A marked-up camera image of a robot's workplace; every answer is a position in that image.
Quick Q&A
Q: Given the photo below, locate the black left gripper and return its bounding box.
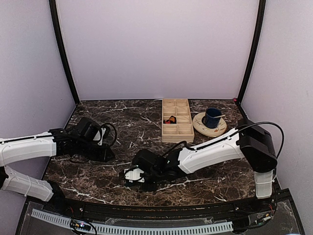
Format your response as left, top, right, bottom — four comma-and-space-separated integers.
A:
76, 140, 115, 163

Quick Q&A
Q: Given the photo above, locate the black red yellow argyle sock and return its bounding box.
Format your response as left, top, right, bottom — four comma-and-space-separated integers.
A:
163, 116, 177, 124

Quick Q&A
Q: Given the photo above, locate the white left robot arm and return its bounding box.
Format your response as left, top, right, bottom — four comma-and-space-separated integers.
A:
0, 117, 117, 213

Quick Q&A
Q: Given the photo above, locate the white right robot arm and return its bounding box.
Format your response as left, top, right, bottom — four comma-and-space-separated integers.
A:
124, 118, 278, 212

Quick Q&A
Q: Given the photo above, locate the wooden compartment tray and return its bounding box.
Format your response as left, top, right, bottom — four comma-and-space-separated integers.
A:
161, 99, 195, 143

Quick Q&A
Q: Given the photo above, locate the beige ceramic plate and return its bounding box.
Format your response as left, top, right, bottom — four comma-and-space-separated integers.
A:
192, 112, 227, 138

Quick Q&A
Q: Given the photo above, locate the blue enamel mug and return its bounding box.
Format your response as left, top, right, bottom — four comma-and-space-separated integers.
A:
201, 108, 222, 129

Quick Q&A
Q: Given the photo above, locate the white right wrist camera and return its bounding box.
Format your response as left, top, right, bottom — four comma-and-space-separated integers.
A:
119, 167, 145, 183

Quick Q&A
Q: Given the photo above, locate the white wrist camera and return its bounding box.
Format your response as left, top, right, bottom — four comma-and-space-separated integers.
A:
119, 167, 145, 183
96, 127, 107, 146

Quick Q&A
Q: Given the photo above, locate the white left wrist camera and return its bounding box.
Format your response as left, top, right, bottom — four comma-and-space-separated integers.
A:
96, 127, 107, 146

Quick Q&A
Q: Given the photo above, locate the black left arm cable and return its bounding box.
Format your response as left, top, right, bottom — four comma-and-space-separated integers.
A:
100, 123, 118, 147

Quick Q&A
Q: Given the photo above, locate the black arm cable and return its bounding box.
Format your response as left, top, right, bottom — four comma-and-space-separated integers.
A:
162, 122, 286, 182
100, 123, 118, 147

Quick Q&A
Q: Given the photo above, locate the white slotted cable duct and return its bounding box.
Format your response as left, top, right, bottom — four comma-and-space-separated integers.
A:
30, 209, 234, 235

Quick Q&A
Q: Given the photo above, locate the black front table rail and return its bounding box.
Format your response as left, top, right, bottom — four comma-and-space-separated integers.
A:
44, 197, 278, 221

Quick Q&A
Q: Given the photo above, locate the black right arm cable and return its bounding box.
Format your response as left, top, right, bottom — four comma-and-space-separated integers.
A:
162, 122, 286, 182

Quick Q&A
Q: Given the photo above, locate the black left frame post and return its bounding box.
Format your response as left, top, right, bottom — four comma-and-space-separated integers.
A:
49, 0, 80, 106

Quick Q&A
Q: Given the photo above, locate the black frame post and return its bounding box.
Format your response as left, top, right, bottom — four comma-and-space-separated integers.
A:
49, 0, 80, 106
237, 0, 266, 106

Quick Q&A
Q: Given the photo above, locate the black right frame post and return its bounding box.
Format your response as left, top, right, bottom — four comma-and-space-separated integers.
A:
237, 0, 266, 106

